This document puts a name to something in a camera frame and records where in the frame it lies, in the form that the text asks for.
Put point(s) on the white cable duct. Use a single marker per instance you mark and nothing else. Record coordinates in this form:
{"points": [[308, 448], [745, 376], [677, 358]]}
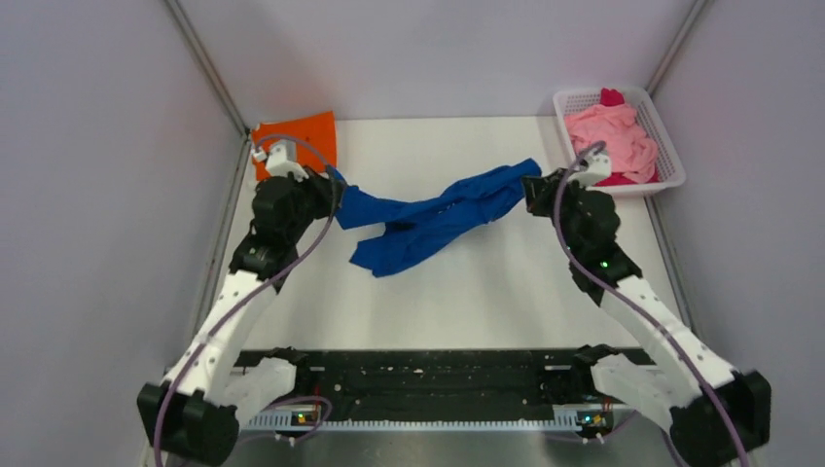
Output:
{"points": [[565, 420]]}

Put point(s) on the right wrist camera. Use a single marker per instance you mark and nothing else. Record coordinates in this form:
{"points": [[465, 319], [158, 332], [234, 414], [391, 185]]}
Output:
{"points": [[592, 167]]}

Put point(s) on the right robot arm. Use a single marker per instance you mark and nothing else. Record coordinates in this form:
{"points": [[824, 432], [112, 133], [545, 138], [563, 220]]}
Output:
{"points": [[712, 413]]}

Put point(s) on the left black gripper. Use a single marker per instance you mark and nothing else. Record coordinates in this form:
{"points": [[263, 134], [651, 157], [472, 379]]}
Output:
{"points": [[326, 189]]}

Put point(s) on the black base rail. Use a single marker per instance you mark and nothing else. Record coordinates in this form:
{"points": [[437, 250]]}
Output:
{"points": [[444, 385]]}

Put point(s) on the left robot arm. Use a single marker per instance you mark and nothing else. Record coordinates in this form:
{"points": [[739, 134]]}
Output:
{"points": [[198, 409]]}

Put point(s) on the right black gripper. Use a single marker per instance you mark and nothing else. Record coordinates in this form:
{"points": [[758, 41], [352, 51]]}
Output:
{"points": [[539, 191]]}

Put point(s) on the pink t-shirt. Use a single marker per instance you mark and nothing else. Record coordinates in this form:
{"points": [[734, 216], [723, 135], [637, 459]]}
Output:
{"points": [[581, 128]]}

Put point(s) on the magenta t-shirt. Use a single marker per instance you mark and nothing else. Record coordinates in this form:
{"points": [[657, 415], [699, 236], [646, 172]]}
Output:
{"points": [[633, 152]]}

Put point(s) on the blue printed t-shirt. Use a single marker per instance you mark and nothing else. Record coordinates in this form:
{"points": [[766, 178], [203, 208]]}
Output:
{"points": [[414, 231]]}

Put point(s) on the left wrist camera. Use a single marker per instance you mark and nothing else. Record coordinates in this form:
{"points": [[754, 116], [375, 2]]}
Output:
{"points": [[279, 159]]}

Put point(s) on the folded orange t-shirt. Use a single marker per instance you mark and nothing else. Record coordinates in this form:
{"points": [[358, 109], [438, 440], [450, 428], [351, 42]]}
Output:
{"points": [[318, 131]]}

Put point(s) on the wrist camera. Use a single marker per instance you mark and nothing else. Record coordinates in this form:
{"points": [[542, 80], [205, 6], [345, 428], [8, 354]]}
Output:
{"points": [[279, 159], [592, 167]]}

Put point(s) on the white plastic basket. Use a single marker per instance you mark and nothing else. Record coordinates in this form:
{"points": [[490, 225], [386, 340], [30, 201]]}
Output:
{"points": [[670, 168]]}

